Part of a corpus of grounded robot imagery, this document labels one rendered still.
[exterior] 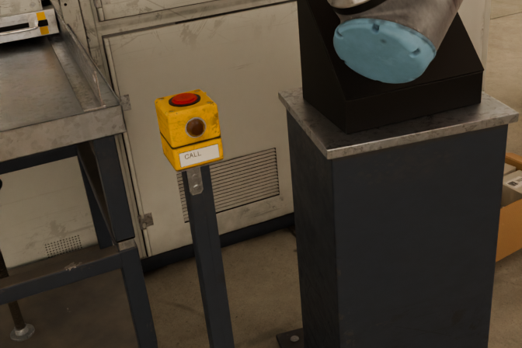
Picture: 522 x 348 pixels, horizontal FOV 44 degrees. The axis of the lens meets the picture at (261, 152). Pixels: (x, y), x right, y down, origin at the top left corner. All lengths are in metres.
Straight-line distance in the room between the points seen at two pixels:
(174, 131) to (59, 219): 1.10
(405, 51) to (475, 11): 1.45
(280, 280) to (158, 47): 0.81
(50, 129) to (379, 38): 0.59
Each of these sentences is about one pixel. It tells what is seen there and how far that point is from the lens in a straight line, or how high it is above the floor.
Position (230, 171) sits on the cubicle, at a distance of 2.08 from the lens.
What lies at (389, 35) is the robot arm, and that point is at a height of 0.99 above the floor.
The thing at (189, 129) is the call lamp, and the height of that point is 0.87.
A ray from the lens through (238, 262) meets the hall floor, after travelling 2.15.
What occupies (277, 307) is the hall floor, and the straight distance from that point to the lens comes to 1.95.
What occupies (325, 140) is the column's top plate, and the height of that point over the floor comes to 0.75.
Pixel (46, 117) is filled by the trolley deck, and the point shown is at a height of 0.85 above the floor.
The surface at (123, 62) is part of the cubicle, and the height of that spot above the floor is 0.72.
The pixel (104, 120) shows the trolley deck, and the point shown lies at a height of 0.82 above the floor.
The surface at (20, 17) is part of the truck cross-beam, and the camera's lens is 1.66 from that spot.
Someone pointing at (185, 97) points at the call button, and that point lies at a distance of 0.99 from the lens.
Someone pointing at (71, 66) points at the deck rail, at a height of 0.85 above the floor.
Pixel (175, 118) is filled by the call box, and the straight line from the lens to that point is 0.96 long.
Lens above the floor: 1.26
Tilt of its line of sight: 26 degrees down
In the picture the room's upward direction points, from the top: 6 degrees counter-clockwise
